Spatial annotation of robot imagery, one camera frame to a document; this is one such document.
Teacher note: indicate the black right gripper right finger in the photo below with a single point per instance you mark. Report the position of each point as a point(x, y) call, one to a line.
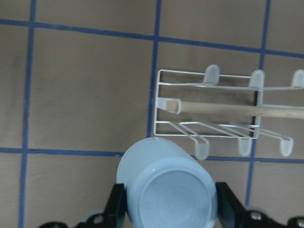
point(232, 214)

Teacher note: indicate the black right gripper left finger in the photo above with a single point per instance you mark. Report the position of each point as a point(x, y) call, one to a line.
point(114, 213)

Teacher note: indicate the light blue cup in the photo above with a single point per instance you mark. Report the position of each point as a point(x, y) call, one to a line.
point(166, 187)

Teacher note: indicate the white wire cup rack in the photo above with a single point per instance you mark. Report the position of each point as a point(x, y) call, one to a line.
point(200, 132)

